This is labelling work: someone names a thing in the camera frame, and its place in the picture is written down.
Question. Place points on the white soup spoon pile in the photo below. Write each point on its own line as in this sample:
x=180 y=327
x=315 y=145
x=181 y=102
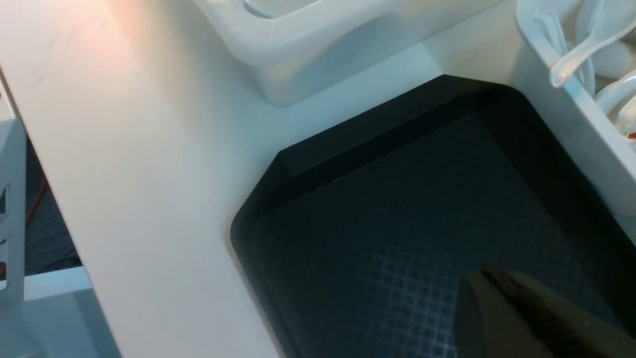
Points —
x=594 y=43

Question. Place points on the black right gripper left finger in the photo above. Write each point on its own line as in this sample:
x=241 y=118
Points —
x=488 y=326

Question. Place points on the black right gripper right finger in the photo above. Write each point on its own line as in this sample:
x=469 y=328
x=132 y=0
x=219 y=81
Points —
x=564 y=328

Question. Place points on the black textured serving tray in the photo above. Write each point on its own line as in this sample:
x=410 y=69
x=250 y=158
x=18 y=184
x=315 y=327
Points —
x=355 y=239

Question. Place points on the white metal robot stand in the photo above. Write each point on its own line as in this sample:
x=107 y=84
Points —
x=40 y=315

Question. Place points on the white spoon bin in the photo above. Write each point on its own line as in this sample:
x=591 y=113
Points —
x=573 y=116

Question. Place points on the large white plastic bin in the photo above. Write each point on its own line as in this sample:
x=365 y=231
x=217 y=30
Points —
x=296 y=48

